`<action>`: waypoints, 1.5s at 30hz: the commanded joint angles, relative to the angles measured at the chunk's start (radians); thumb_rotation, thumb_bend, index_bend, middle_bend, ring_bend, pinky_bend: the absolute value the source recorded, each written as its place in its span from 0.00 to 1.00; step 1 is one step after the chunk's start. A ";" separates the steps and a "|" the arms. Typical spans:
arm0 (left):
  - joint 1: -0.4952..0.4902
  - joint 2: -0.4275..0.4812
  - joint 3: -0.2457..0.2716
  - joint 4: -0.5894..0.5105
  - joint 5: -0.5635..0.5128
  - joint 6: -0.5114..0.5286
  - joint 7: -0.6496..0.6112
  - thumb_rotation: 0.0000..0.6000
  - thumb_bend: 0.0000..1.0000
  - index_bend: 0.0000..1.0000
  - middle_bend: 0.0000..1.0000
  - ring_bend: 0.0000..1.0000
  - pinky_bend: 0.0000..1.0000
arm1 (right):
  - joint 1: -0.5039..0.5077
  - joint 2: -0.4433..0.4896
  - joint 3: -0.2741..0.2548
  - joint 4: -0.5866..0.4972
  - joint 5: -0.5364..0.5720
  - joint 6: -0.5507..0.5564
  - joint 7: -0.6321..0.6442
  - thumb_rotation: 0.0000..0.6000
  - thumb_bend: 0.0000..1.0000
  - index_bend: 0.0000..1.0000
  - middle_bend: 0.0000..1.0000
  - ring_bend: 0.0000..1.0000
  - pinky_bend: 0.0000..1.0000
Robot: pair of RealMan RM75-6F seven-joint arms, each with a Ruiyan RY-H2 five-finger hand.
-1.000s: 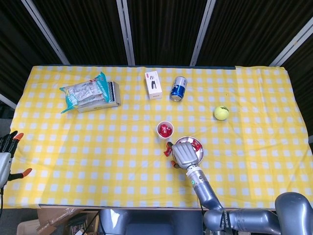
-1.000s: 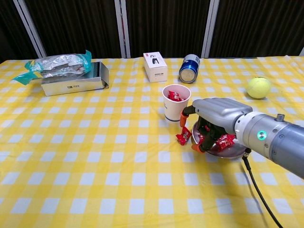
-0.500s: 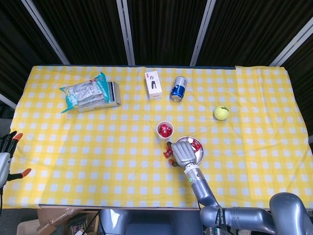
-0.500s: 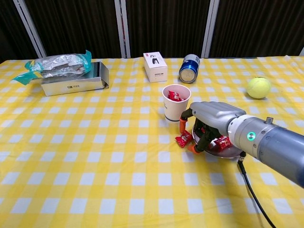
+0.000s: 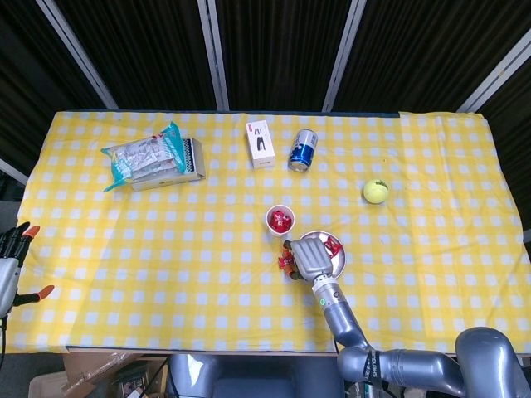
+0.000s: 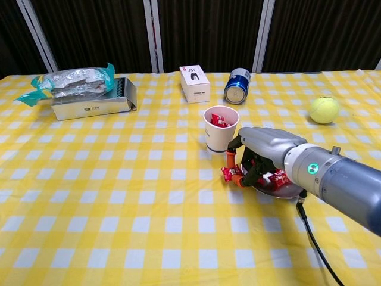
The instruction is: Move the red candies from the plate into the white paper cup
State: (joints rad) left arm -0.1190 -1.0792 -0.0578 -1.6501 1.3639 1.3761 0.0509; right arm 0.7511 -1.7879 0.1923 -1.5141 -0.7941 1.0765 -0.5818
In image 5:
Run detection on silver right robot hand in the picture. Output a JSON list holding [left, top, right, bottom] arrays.
[[283, 235, 336, 284]]

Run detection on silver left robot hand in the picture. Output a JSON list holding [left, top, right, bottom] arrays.
[[0, 221, 56, 320]]

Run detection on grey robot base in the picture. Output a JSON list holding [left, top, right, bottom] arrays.
[[168, 354, 345, 398]]

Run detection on white paper cup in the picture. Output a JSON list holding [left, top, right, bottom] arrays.
[[265, 204, 297, 237]]

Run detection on round steel plate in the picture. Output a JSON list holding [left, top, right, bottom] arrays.
[[296, 231, 348, 279]]

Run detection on yellow-green tennis ball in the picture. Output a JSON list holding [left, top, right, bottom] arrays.
[[363, 178, 390, 205]]

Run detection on beige box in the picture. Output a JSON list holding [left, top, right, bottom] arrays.
[[27, 371, 67, 398]]

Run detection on blue drink can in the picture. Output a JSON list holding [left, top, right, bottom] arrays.
[[288, 128, 319, 172]]

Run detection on brown cardboard box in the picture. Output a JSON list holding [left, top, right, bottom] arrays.
[[61, 352, 167, 398]]

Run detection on small white product box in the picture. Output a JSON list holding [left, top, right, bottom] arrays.
[[245, 119, 276, 170]]

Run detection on yellow checked tablecloth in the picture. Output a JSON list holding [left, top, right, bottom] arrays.
[[7, 109, 524, 356]]

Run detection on silver cardboard box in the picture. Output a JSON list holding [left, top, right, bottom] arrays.
[[130, 137, 207, 192]]

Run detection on dark printed carton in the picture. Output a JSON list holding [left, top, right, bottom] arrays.
[[114, 360, 167, 398]]

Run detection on silver teal snack bag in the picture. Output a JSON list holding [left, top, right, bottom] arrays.
[[100, 121, 187, 193]]

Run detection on black curtain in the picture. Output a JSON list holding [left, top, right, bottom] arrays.
[[0, 0, 531, 233]]

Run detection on white metal frame post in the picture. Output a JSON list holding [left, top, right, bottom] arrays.
[[35, 0, 119, 111], [322, 0, 368, 113], [197, 0, 231, 112], [455, 28, 531, 114], [0, 157, 30, 187]]

